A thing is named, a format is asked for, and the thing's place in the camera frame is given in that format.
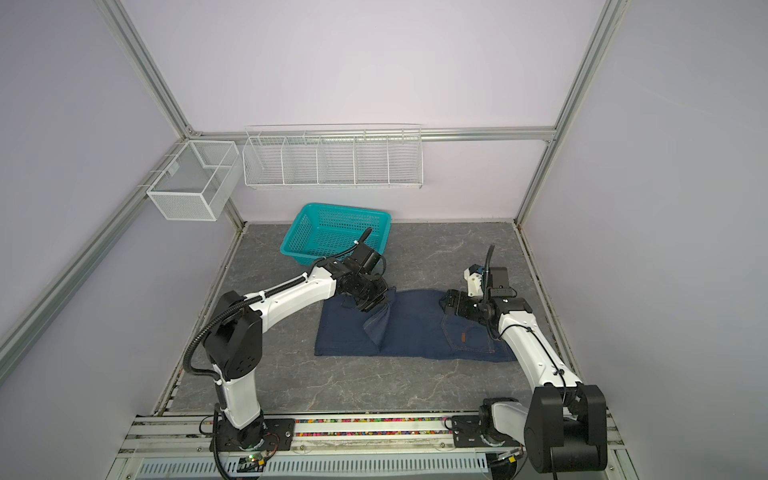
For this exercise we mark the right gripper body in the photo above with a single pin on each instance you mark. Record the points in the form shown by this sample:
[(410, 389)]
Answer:
[(469, 306)]

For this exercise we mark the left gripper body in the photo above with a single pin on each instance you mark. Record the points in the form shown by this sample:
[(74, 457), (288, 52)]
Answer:
[(370, 292)]

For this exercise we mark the dark blue denim trousers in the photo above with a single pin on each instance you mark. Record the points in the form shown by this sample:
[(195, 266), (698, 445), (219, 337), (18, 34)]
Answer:
[(409, 323)]

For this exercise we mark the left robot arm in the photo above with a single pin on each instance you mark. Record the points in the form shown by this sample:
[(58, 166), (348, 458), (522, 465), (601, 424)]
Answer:
[(230, 346)]

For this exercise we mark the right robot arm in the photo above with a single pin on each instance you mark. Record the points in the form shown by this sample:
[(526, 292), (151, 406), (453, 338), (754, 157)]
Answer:
[(564, 427)]

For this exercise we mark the teal plastic basket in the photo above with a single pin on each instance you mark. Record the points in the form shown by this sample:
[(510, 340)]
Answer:
[(321, 230)]

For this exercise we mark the colourful bead strip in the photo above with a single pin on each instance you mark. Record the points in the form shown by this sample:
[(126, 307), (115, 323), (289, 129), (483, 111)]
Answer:
[(399, 425)]

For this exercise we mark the small white mesh box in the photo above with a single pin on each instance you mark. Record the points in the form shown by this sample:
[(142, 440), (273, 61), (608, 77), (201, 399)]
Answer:
[(198, 181)]

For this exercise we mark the green circuit board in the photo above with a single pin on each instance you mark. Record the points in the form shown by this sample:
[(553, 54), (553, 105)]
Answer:
[(251, 464)]

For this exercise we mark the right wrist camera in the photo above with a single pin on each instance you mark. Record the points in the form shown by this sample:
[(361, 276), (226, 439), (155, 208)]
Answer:
[(473, 277)]

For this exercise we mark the long white wire shelf basket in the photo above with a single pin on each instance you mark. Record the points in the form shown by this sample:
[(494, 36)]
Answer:
[(289, 162)]

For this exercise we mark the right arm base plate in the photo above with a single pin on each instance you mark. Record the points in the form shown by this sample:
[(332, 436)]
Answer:
[(476, 430)]

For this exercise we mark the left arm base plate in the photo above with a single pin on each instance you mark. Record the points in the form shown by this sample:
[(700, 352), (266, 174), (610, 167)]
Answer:
[(276, 433)]

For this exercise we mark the aluminium frame rail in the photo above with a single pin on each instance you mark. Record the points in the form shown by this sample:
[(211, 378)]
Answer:
[(442, 134)]

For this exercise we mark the white slotted cable duct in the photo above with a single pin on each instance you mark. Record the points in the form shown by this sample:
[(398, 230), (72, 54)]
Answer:
[(334, 466)]

